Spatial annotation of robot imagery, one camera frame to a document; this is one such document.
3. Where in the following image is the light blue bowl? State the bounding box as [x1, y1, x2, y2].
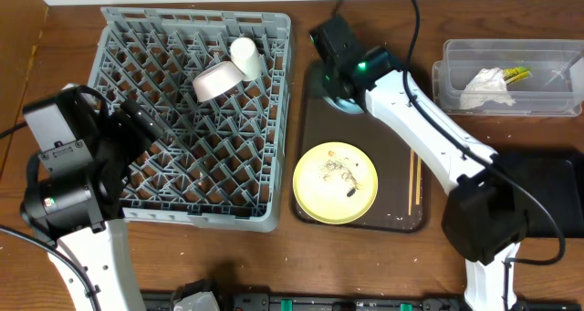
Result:
[323, 96, 364, 115]

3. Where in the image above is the pink plastic bowl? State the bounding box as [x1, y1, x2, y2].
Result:
[193, 61, 244, 103]

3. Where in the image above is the cream plastic cup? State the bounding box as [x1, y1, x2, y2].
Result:
[230, 37, 262, 81]

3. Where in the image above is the wooden chopstick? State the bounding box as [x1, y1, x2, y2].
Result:
[415, 157, 422, 205]
[408, 150, 415, 216]

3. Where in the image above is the yellow plate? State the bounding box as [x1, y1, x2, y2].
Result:
[293, 142, 379, 225]

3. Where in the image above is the white napkin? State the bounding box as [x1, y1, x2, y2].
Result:
[460, 67, 516, 109]

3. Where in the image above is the green snack wrapper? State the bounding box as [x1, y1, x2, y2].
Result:
[503, 66, 532, 85]

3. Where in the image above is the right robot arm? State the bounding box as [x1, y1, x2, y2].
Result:
[309, 16, 527, 310]

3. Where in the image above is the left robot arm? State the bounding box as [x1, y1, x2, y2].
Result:
[20, 84, 163, 310]

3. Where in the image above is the grey dishwasher rack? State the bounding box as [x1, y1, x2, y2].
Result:
[89, 7, 292, 233]

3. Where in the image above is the dark brown tray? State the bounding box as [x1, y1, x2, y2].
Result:
[298, 60, 430, 234]

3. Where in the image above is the clear plastic bin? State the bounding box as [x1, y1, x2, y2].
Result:
[433, 39, 583, 117]

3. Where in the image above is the black bin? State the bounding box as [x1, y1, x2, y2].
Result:
[500, 150, 583, 239]

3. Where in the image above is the cardboard wall panel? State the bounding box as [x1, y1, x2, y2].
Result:
[0, 0, 50, 175]

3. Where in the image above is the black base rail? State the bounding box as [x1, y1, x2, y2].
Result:
[141, 278, 584, 311]

